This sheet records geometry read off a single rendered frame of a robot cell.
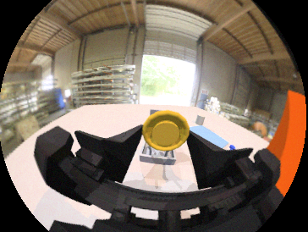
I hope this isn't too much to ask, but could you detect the grey cylinder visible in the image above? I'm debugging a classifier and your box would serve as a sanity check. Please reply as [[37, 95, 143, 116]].
[[195, 113, 206, 125]]

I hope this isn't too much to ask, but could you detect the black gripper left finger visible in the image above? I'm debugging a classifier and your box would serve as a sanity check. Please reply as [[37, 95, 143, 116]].
[[74, 124, 144, 184]]

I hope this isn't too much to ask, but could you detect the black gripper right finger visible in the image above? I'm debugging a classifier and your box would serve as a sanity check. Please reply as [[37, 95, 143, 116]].
[[187, 130, 253, 189]]

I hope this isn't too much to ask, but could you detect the yellow plate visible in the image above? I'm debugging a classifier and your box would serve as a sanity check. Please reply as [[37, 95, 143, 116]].
[[141, 110, 190, 151]]

